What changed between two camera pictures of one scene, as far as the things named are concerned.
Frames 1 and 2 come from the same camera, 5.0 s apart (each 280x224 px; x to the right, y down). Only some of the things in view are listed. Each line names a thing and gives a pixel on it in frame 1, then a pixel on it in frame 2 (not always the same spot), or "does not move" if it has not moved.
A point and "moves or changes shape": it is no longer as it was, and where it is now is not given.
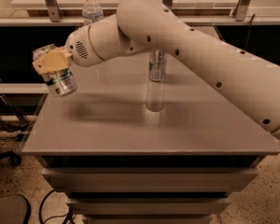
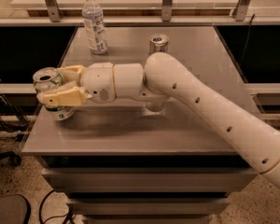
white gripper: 78,47 to 98,80
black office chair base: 14,160 does not move
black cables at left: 10,118 does not move
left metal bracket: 51,3 does not move
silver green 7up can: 60,82 moves or changes shape
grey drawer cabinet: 128,150 does not move
